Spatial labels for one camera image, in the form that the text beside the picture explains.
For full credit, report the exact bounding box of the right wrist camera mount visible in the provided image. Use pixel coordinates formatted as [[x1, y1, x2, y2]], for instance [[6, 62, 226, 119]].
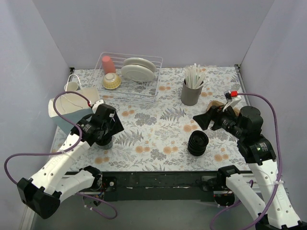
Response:
[[223, 91, 242, 112]]

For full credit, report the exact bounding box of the white plate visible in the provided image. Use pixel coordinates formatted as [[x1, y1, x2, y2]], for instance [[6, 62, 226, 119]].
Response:
[[123, 57, 156, 72], [121, 65, 155, 82]]

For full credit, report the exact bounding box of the white wire dish rack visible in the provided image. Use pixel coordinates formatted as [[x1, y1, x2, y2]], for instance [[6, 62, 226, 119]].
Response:
[[89, 52, 163, 104]]

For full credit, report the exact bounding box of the bundle of white straws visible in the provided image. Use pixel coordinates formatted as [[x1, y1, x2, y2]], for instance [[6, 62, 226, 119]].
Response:
[[184, 63, 209, 89]]

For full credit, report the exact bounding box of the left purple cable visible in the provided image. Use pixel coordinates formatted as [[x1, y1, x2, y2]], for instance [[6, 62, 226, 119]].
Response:
[[4, 91, 93, 185]]

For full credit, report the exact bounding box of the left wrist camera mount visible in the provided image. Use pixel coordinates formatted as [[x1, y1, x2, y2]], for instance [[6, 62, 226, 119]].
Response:
[[90, 99, 104, 110]]

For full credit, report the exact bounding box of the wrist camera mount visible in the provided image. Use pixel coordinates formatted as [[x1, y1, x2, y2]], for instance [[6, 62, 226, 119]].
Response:
[[90, 99, 104, 110], [223, 91, 242, 112]]

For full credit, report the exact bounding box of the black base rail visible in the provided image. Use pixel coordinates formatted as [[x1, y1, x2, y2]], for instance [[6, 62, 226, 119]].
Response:
[[82, 171, 231, 202]]

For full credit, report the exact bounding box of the grey straw holder cup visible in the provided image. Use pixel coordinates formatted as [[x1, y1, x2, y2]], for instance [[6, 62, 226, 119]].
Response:
[[180, 80, 202, 106]]

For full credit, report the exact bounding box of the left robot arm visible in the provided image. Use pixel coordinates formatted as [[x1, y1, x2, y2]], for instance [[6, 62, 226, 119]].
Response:
[[17, 103, 124, 219]]

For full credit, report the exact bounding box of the front white plate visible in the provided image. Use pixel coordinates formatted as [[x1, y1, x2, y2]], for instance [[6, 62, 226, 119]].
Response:
[[121, 65, 155, 82]]

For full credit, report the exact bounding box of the dark coffee cup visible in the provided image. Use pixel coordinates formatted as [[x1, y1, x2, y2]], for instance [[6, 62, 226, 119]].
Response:
[[95, 137, 113, 150]]

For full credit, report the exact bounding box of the small white mug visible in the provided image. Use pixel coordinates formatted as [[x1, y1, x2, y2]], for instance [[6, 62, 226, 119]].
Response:
[[64, 82, 79, 92]]

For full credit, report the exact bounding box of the rear white plate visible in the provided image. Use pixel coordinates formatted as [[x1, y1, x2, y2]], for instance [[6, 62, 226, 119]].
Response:
[[123, 57, 156, 72]]

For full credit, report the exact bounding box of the brown cardboard cup carrier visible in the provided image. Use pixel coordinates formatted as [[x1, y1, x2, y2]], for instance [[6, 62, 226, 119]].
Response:
[[206, 100, 240, 116]]

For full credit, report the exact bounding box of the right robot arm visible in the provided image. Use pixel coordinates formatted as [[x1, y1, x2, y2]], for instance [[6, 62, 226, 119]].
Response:
[[193, 105, 307, 230]]

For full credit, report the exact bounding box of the floral table mat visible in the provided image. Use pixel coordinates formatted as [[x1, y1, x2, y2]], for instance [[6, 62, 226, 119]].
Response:
[[70, 67, 248, 172]]

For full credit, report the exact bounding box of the pink plastic cup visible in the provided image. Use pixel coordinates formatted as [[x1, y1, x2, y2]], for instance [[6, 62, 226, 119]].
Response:
[[102, 56, 116, 74]]

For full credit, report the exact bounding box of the stack of black lids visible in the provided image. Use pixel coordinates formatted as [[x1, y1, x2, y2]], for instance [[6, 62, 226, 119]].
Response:
[[188, 130, 209, 157]]

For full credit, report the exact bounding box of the light blue paper bag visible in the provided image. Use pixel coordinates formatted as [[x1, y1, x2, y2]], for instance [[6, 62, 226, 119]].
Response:
[[48, 87, 100, 135]]

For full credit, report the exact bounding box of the yellow patterned bowl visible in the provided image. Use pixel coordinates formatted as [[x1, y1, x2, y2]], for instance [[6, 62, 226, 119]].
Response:
[[102, 73, 121, 90]]

